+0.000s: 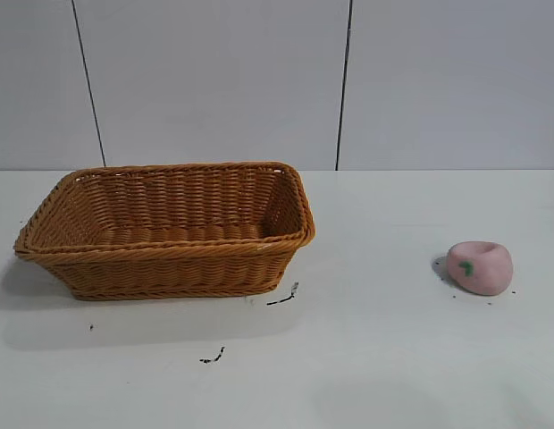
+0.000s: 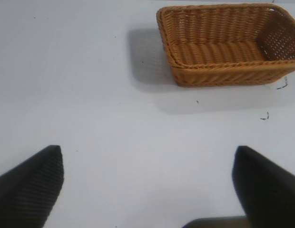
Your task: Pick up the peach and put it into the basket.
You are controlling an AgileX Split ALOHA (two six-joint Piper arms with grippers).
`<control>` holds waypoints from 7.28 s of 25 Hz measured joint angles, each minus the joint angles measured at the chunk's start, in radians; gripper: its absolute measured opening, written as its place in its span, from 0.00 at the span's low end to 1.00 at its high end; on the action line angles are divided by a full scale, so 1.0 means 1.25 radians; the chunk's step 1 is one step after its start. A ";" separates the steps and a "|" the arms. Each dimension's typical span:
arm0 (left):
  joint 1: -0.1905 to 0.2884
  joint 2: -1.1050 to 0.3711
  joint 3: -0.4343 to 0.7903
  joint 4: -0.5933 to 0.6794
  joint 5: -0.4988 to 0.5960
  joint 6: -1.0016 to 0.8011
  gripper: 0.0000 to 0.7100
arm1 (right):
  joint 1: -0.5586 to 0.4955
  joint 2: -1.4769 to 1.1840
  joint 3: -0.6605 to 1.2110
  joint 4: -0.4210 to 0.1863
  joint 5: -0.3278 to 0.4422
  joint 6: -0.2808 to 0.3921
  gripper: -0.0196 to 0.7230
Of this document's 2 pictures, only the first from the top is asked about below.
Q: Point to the pink foam peach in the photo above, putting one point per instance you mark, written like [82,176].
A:
[482,272]

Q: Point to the brown wicker rectangular basket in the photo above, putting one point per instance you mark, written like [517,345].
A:
[170,268]

